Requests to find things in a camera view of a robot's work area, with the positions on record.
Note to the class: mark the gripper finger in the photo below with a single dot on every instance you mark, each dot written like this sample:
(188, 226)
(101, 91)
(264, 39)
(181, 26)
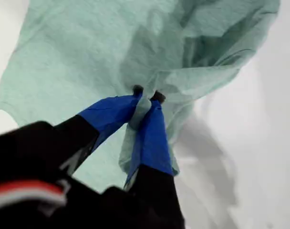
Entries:
(152, 148)
(106, 117)

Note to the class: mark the pale green T-shirt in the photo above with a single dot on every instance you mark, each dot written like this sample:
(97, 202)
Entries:
(75, 59)

